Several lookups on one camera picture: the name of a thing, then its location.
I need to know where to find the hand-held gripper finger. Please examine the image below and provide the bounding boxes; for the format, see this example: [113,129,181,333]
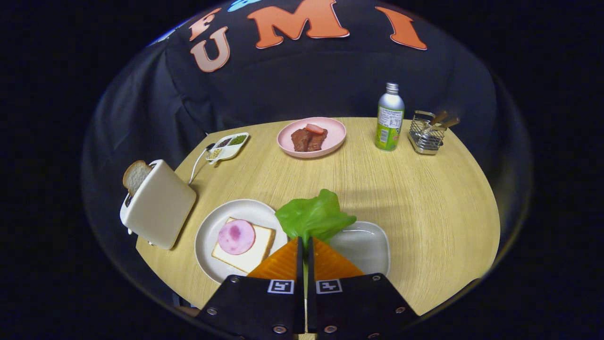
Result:
[195,236,306,339]
[307,237,420,340]

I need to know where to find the green lettuce leaf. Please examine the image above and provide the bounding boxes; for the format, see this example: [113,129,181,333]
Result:
[275,189,357,248]

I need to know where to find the thick toast bread slice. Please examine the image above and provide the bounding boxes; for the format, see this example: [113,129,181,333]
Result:
[123,160,152,196]

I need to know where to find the flat white bread slice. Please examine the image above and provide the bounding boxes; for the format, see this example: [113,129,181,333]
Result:
[211,217,276,274]

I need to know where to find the white squarish plate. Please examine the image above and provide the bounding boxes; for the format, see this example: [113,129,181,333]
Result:
[329,221,391,277]

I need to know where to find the pink ham slice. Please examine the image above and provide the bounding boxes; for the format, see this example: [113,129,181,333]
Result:
[218,219,256,255]

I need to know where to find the white round plate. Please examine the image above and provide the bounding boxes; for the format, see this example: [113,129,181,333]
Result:
[194,199,288,284]

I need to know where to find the brown meat pieces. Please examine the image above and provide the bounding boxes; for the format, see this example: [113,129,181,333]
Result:
[291,127,328,153]

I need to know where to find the white divided seasoning tray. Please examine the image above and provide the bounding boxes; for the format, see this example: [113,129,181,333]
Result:
[206,133,250,164]

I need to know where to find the white toaster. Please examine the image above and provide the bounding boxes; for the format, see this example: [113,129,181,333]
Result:
[119,159,197,250]

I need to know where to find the pink plate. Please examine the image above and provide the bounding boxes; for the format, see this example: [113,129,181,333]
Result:
[277,117,347,158]

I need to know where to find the silver bottle with green label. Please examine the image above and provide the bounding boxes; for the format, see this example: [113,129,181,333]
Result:
[375,83,405,152]

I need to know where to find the black backdrop cloth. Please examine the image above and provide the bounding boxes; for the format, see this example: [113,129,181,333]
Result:
[83,0,524,227]

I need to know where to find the white toaster cable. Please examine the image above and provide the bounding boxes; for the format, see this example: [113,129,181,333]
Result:
[189,143,217,185]

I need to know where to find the metal wire cutlery basket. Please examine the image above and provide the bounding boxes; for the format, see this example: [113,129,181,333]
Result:
[409,110,446,155]

